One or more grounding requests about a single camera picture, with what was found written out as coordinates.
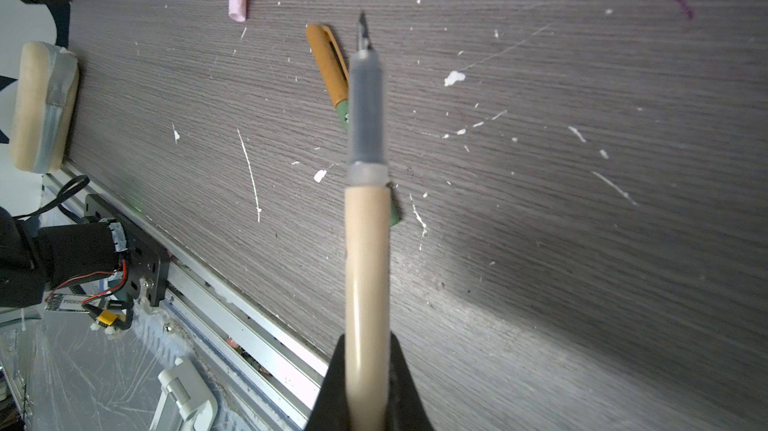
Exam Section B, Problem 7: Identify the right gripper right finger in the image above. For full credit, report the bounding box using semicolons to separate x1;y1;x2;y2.
386;333;434;431

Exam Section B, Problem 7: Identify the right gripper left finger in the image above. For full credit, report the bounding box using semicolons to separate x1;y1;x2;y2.
304;334;347;431

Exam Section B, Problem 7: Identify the green cap beige pen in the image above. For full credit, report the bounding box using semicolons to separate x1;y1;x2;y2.
344;15;391;430

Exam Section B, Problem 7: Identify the gold cap green pen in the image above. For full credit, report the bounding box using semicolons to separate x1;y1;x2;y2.
306;24;399;232

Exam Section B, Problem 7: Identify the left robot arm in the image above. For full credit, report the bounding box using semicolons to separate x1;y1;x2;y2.
1;41;130;308

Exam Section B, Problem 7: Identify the beige foam pad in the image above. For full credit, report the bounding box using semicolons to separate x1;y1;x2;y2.
9;41;80;174

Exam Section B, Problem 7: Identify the white plastic clip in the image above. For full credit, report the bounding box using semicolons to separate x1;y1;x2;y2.
149;358;218;431

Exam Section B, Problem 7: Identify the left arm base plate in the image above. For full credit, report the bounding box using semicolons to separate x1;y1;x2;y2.
85;194;170;307

